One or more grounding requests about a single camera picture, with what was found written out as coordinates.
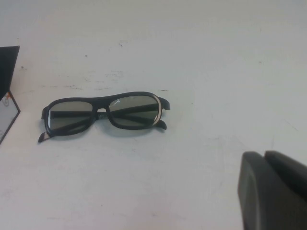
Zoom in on black glasses case printed side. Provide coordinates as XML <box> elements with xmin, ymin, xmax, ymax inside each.
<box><xmin>0</xmin><ymin>46</ymin><xmax>21</xmax><ymax>145</ymax></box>

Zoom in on black framed glasses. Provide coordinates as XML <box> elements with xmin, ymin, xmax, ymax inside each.
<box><xmin>37</xmin><ymin>91</ymin><xmax>171</xmax><ymax>144</ymax></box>

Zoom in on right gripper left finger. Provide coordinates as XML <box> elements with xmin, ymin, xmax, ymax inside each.
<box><xmin>236</xmin><ymin>150</ymin><xmax>307</xmax><ymax>230</ymax></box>

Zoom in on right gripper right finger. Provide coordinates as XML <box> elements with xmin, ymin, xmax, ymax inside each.
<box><xmin>264</xmin><ymin>150</ymin><xmax>307</xmax><ymax>183</ymax></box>

